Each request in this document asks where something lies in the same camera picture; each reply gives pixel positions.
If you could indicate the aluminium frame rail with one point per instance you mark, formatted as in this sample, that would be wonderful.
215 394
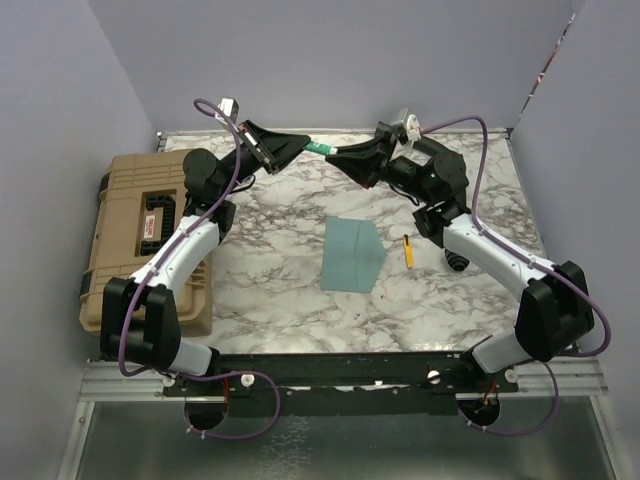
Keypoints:
575 377

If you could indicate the tan plastic tool case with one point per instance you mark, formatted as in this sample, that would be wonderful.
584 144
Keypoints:
141 200

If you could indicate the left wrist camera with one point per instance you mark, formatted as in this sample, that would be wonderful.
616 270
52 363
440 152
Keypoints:
229 107

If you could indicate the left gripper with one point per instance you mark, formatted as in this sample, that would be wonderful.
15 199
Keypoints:
276 148

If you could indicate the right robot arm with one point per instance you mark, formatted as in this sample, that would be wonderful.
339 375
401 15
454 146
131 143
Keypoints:
553 298

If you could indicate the yellow utility knife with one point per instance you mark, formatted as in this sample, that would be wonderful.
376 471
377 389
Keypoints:
409 261

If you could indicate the teal envelope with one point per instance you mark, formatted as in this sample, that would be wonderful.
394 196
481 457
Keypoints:
353 256

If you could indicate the green white glue stick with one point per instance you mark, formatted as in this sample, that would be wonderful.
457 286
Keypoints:
320 148

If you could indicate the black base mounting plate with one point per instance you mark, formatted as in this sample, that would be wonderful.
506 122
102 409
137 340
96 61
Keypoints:
346 384

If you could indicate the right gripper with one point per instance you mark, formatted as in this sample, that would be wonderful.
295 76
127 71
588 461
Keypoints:
367 162

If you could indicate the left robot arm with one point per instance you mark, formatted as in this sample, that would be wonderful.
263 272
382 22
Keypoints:
139 315

